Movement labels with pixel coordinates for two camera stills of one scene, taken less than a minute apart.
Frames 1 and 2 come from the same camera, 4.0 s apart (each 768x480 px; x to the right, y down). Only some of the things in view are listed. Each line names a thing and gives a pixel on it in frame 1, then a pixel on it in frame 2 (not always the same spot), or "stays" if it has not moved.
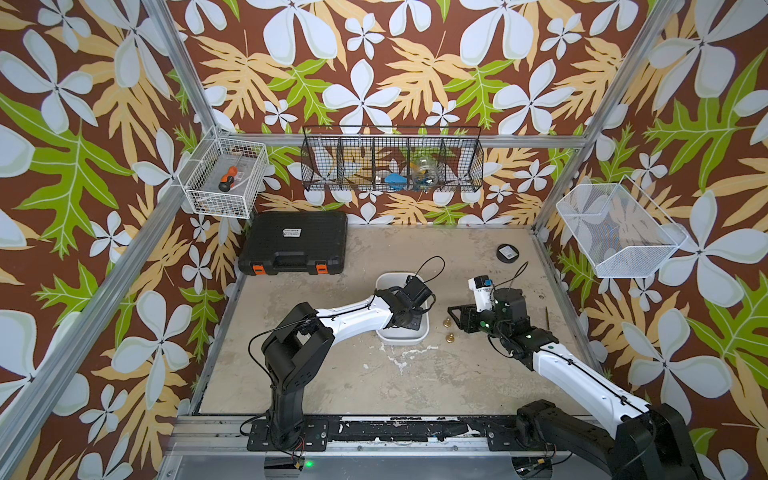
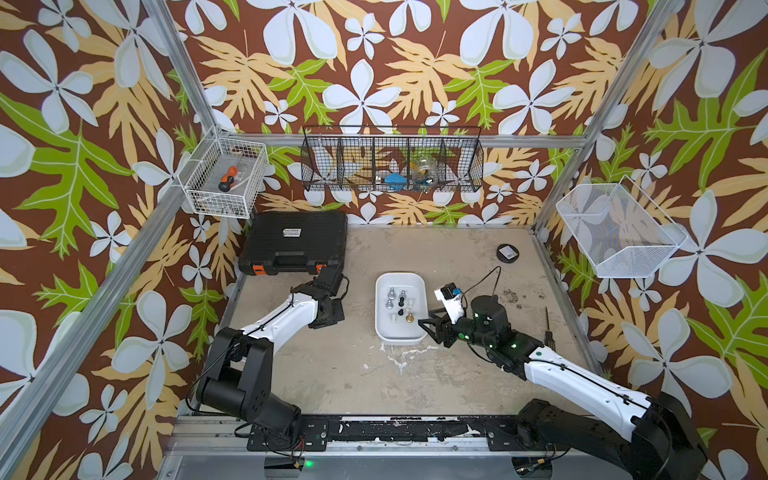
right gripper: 467,314 → 443,328
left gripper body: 414,318 → 336,314
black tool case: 295,243 stays
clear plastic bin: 620,230 stays
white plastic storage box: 401,336 stays
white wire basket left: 225,176 stays
